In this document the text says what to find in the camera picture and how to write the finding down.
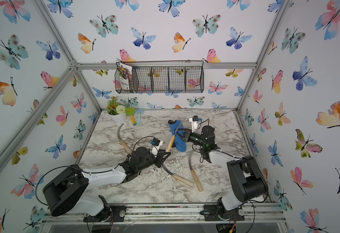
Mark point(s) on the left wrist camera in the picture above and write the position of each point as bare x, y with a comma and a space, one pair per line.
156, 144

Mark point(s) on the black wire basket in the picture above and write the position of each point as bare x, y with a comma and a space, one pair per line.
164, 77

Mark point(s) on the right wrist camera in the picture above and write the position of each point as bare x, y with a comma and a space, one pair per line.
195, 122

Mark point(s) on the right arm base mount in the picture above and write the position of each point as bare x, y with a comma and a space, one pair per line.
216, 212

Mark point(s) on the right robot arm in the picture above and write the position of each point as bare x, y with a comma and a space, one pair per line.
247, 181

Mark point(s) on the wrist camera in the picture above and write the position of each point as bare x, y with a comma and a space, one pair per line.
156, 144
195, 122

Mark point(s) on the potted artificial plant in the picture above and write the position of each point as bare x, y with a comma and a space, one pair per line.
116, 110

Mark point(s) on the aluminium front rail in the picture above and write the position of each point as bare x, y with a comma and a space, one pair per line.
194, 213

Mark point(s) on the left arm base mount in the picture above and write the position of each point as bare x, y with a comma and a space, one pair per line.
110, 213

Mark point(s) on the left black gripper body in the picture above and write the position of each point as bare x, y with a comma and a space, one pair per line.
149, 161

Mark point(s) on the blue rag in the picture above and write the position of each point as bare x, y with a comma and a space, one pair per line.
178, 143

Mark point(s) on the colourful booklet in basket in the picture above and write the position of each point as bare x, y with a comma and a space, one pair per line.
125, 75

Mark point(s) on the light blue toy tool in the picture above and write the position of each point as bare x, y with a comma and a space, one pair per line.
139, 112

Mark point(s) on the green yellow toy brush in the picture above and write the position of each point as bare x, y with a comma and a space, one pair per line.
130, 112

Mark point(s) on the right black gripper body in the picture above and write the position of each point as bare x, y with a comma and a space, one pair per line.
195, 139

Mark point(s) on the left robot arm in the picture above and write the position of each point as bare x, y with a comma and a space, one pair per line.
67, 192

